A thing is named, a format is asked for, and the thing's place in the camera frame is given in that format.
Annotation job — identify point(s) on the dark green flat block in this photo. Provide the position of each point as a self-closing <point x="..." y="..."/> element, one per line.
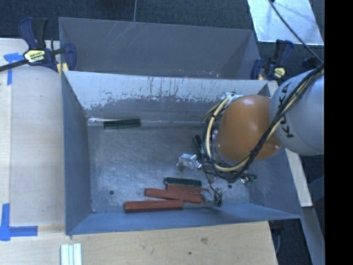
<point x="182" y="181"/>
<point x="122" y="124"/>

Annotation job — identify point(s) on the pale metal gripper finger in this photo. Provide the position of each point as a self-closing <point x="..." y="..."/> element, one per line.
<point x="218" y="200"/>
<point x="207" y="196"/>

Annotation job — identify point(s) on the black cylinder on white bracket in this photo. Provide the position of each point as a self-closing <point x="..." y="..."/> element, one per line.
<point x="197" y="143"/>

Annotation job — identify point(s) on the red-brown flat block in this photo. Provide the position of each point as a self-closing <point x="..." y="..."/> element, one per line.
<point x="173" y="195"/>
<point x="184" y="188"/>
<point x="153" y="206"/>

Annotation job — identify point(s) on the grey metal bin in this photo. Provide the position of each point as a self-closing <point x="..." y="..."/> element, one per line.
<point x="132" y="159"/>

